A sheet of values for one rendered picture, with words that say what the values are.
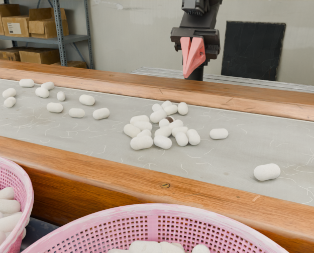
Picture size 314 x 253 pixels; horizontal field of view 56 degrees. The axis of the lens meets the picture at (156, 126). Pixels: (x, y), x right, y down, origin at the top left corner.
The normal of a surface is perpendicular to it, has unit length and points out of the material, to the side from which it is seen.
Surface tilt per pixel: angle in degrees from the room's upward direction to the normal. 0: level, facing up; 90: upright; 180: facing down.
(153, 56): 90
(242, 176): 0
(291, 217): 0
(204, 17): 40
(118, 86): 45
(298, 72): 90
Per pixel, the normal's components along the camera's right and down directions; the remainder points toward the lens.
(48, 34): 0.84, 0.23
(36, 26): -0.51, 0.20
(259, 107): -0.26, -0.37
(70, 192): -0.38, 0.39
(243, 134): 0.00, -0.91
